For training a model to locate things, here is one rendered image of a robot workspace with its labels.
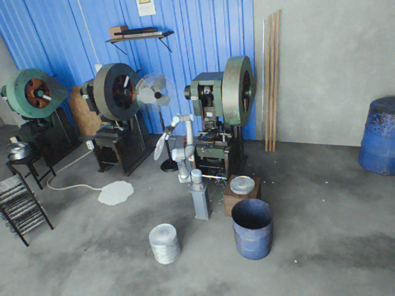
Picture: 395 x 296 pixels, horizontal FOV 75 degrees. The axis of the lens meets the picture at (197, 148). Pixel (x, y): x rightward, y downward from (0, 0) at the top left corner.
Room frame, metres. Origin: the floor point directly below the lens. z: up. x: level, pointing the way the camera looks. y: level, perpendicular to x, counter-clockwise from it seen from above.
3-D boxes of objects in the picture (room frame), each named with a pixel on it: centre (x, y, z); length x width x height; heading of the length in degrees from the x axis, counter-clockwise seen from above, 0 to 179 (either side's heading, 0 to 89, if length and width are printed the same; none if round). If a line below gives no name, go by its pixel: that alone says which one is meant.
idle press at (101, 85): (4.22, 1.15, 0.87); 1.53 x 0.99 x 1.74; 153
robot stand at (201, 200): (2.42, 0.05, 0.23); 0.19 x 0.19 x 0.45; 68
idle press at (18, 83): (4.92, 2.78, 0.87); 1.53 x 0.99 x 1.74; 158
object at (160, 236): (1.93, 0.51, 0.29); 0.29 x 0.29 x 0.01
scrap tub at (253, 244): (1.85, -0.44, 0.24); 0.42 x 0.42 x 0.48
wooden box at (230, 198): (2.42, -0.47, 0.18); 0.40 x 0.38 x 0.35; 155
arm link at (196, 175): (2.42, 0.06, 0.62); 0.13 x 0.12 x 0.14; 85
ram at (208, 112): (3.12, -0.24, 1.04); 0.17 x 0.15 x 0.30; 155
